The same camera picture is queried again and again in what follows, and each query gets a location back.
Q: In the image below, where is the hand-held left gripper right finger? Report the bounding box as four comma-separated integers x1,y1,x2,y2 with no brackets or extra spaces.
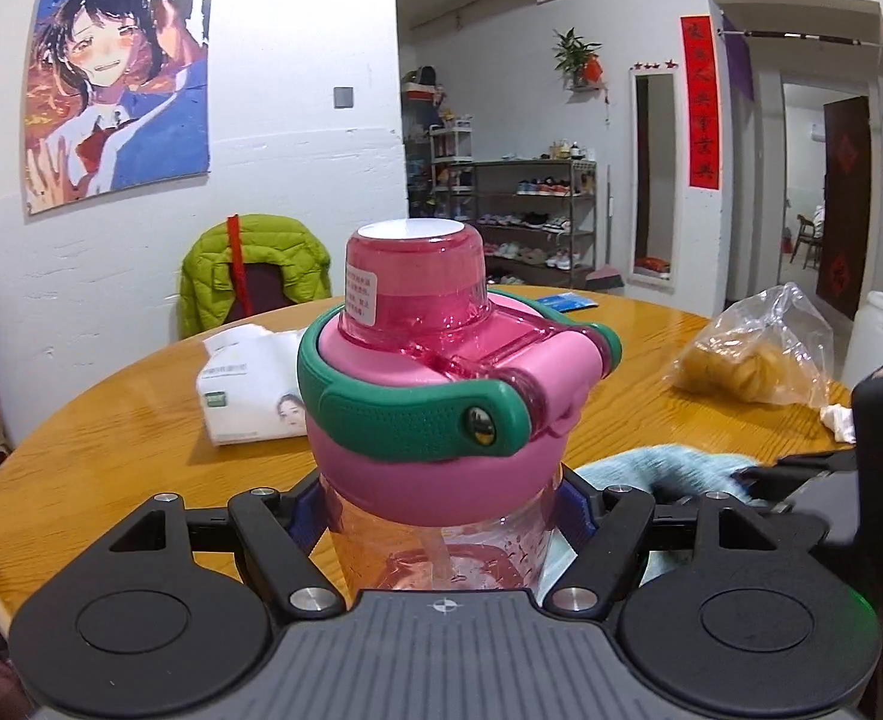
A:
542,465,818,620

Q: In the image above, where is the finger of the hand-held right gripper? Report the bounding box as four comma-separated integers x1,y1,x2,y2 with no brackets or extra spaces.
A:
732,465,833,505
775,450,857,470

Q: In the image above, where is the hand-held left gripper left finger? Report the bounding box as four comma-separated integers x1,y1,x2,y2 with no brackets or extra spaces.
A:
107,476,345,616

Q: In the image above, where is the teal striped towel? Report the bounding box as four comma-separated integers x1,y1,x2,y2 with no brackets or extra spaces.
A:
546,444,788,593

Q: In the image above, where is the pink water bottle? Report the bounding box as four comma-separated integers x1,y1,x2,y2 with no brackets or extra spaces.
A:
297,217,624,608

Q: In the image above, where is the crumpled white tissue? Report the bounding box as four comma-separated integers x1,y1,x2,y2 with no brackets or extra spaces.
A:
820,405,860,443

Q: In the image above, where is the white plastic barrel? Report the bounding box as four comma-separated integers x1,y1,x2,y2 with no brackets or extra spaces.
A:
842,291,883,391

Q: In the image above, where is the plastic bag of yellow snacks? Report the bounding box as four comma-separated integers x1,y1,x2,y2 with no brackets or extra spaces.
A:
670,281,852,410

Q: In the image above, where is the white tissue pack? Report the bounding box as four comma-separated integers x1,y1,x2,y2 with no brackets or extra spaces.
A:
196,325,316,449

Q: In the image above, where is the blue snack packet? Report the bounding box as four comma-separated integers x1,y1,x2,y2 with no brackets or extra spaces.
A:
535,291,600,313

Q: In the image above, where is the dark red chair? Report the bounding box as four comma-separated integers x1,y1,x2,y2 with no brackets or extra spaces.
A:
231,214,296,316

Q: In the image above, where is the dark wooden door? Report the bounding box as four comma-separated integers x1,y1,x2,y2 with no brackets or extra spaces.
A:
822,96,875,321

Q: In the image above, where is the green puffer jacket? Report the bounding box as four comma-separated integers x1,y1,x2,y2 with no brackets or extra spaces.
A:
178,214,333,340

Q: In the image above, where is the metal shoe rack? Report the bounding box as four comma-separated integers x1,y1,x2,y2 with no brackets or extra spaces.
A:
475,160,600,287

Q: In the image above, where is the white storage trolley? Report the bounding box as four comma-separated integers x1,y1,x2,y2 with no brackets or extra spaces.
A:
426,120,477,220

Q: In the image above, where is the red vertical door banner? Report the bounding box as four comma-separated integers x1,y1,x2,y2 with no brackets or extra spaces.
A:
681,15,717,190

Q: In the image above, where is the purple cloth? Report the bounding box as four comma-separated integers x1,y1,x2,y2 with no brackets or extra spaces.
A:
721,11,755,104

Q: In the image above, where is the curtain rod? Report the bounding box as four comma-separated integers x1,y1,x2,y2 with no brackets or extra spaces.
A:
717,28,883,47

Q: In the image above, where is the potted plant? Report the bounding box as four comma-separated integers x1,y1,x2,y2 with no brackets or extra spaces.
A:
553,26,605,89

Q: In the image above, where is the wall mirror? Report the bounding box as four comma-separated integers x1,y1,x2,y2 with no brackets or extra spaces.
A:
627,62,680,291

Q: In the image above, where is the wall poster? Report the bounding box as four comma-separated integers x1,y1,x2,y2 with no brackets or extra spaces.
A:
25,0,213,216

